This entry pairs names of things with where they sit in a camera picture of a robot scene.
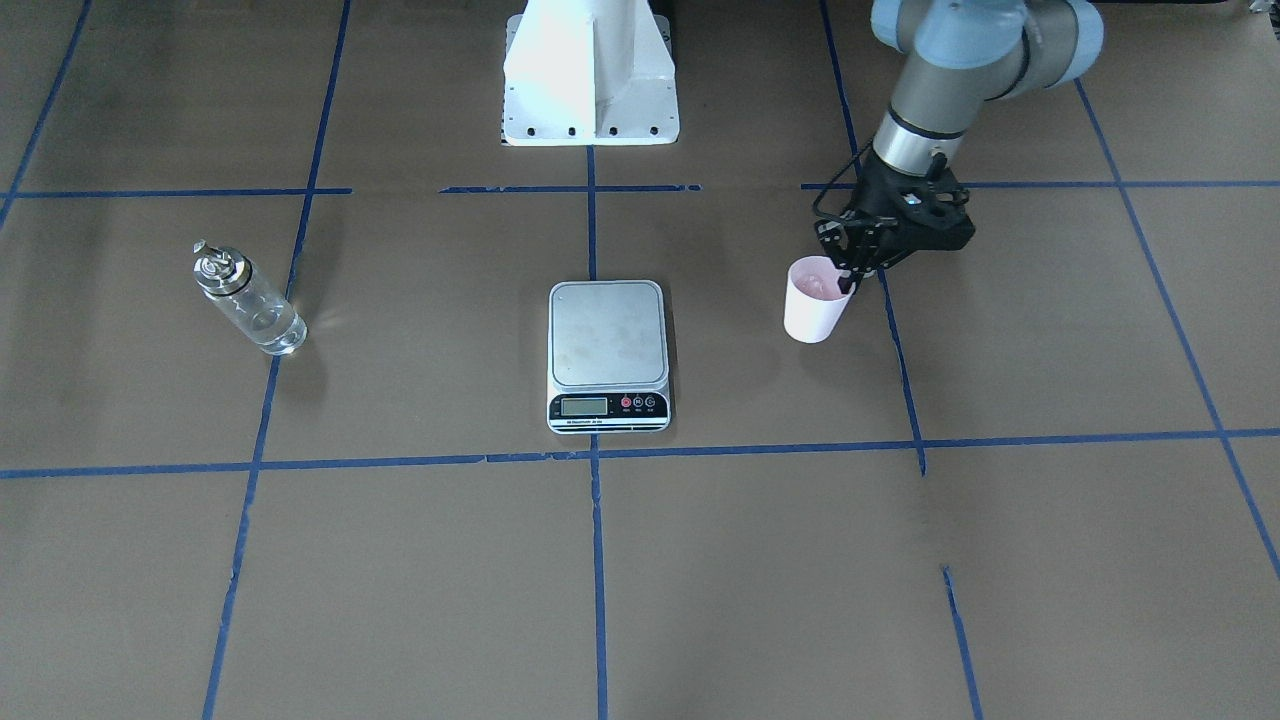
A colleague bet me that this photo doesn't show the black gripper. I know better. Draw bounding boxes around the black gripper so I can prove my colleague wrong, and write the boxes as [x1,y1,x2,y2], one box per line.
[815,152,977,295]

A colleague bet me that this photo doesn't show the pink paper cup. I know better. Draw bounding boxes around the pink paper cup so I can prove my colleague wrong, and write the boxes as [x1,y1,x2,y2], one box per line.
[783,256,852,345]

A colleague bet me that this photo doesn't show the glass sauce bottle steel spout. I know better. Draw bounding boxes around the glass sauce bottle steel spout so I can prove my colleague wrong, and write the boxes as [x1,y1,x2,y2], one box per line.
[192,240,308,356]

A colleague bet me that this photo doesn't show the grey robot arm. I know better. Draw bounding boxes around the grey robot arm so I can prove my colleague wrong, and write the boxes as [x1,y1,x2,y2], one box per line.
[812,1,1105,295]

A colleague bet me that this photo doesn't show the silver digital kitchen scale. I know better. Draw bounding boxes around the silver digital kitchen scale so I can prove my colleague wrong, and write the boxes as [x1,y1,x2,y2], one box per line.
[547,279,673,436]

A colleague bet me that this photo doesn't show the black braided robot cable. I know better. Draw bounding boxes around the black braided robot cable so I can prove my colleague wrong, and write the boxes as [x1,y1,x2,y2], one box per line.
[812,140,873,223]

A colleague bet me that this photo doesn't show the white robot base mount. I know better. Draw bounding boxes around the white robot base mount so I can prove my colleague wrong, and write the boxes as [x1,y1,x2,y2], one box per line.
[500,1,681,147]

